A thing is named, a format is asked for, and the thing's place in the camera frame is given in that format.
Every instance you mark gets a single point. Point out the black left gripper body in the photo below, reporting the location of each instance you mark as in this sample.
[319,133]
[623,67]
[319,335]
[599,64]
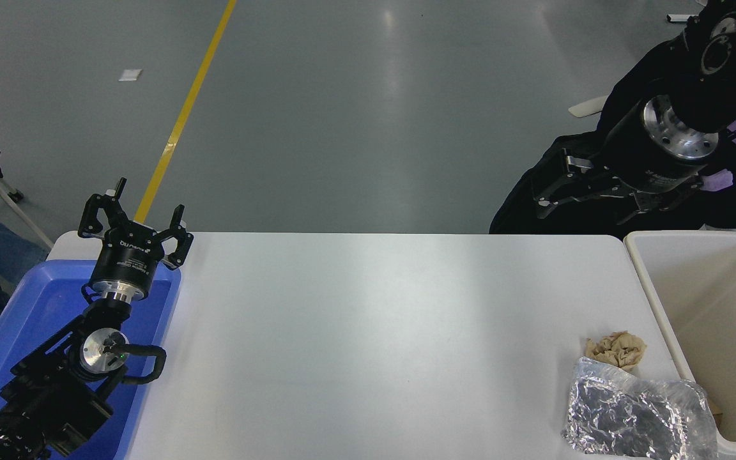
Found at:
[126,262]

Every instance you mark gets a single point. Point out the large pale plastic bin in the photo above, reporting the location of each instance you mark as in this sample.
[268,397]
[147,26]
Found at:
[694,300]

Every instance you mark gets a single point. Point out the silver foil plate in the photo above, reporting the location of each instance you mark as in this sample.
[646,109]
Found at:
[617,409]

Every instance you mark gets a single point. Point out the white curved plastic piece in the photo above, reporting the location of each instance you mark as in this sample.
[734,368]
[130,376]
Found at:
[588,107]

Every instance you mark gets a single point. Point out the white paper scrap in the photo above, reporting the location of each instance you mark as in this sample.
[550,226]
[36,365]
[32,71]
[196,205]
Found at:
[130,75]

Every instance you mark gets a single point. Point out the blue plastic tray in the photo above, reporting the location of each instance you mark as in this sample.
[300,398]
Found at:
[36,300]

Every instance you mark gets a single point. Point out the white metal frame leg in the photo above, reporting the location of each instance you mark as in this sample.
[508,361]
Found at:
[36,227]

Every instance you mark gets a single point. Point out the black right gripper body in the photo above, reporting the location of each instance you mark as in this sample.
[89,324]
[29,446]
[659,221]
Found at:
[636,156]

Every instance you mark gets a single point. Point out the crumpled tan paper ball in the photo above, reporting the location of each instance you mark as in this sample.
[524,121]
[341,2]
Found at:
[617,350]

